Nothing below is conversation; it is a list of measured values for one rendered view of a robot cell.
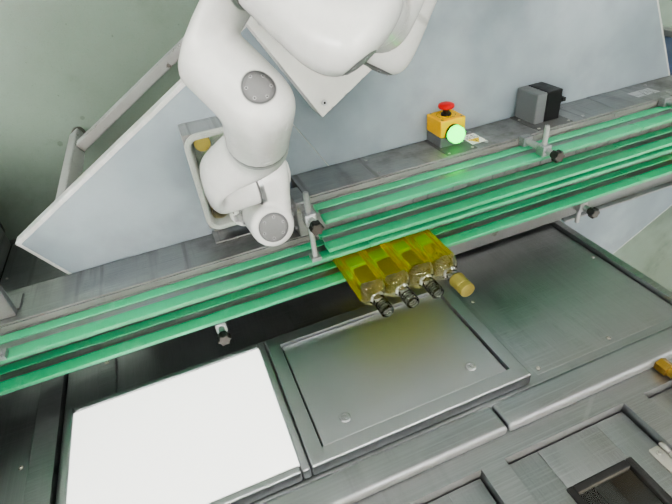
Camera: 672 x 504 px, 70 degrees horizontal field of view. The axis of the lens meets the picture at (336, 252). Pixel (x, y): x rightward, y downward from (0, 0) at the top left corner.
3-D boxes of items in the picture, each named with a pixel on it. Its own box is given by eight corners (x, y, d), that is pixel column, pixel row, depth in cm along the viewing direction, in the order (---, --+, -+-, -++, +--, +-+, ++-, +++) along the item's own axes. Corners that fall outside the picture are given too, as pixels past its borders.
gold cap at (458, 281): (458, 269, 101) (471, 280, 98) (465, 277, 104) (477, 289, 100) (446, 280, 102) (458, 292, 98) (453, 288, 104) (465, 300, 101)
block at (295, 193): (289, 224, 116) (298, 238, 111) (283, 189, 111) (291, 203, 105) (303, 220, 117) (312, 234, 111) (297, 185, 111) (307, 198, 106)
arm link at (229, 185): (276, 99, 64) (270, 158, 84) (181, 126, 61) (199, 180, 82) (299, 156, 63) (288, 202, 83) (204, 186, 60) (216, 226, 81)
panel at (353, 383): (71, 418, 102) (56, 587, 75) (65, 409, 100) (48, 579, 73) (440, 287, 123) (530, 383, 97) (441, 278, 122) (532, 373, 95)
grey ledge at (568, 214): (404, 249, 138) (424, 270, 130) (404, 223, 133) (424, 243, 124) (655, 167, 161) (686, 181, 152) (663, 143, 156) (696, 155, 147)
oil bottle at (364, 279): (330, 259, 118) (366, 312, 101) (328, 240, 115) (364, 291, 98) (351, 252, 119) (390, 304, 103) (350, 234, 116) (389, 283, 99)
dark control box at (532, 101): (513, 115, 132) (533, 125, 125) (516, 86, 127) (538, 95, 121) (537, 109, 134) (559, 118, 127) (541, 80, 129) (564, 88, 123)
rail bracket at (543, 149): (514, 145, 121) (552, 165, 111) (518, 117, 117) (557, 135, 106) (527, 141, 122) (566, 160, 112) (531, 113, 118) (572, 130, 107)
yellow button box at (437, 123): (425, 139, 125) (440, 148, 120) (425, 111, 121) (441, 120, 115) (448, 133, 127) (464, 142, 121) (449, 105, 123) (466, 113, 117)
